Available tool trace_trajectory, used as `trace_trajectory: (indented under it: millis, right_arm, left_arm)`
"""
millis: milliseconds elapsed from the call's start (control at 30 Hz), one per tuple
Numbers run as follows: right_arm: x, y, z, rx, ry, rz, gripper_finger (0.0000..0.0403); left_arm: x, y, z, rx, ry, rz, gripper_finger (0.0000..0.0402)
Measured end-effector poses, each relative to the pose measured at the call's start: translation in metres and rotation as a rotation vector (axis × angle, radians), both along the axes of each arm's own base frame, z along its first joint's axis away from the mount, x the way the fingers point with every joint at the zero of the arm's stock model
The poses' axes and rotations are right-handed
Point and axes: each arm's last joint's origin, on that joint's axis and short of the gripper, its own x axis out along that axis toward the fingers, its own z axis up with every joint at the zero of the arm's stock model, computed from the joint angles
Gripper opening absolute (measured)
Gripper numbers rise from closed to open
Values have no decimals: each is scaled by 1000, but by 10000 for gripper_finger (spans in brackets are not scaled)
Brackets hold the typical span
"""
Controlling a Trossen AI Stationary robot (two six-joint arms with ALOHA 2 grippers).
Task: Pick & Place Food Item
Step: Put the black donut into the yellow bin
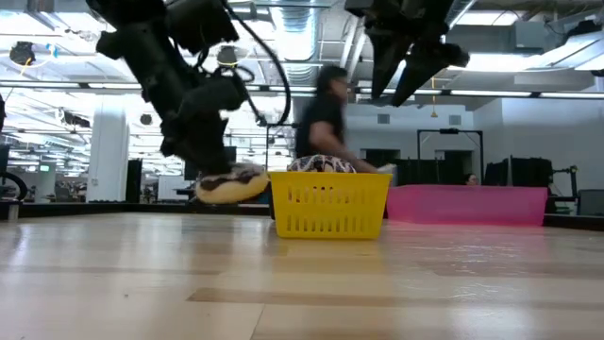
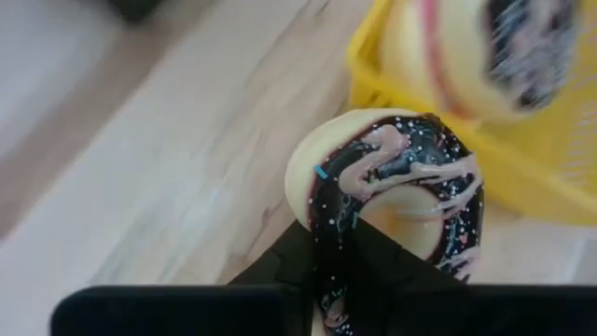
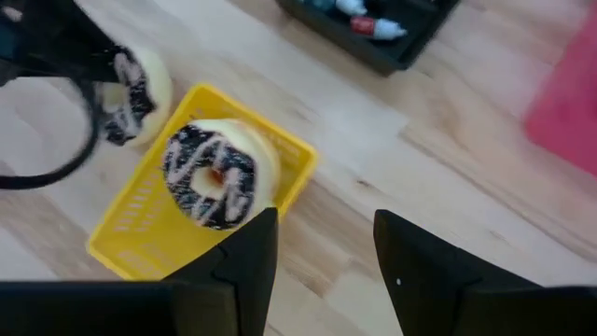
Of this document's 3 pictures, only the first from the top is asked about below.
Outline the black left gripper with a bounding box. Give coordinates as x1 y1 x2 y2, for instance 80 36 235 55
141 74 251 176

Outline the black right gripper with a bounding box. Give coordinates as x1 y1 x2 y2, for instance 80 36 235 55
344 0 471 108

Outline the chocolate frosted donut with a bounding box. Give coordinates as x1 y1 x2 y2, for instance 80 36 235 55
194 162 270 205

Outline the chocolate donut with white stripes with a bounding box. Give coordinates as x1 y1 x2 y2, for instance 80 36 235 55
286 154 358 174

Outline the black cabinet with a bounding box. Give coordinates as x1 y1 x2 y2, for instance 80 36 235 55
125 159 143 204

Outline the white pillar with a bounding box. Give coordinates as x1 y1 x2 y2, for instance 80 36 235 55
87 109 130 203

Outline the yellow plastic basket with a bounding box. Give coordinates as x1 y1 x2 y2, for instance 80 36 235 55
268 170 394 240

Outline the pink-red plastic bin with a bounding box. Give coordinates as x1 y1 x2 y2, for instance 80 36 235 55
385 184 549 228

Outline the black robot station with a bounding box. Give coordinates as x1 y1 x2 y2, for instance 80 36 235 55
484 157 579 202

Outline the black gantry frame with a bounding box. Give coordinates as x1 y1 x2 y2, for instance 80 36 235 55
416 127 484 186

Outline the silver ventilation duct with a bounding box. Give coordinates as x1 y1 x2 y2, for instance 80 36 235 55
276 4 327 89

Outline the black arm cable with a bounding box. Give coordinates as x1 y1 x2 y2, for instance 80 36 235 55
219 0 293 128

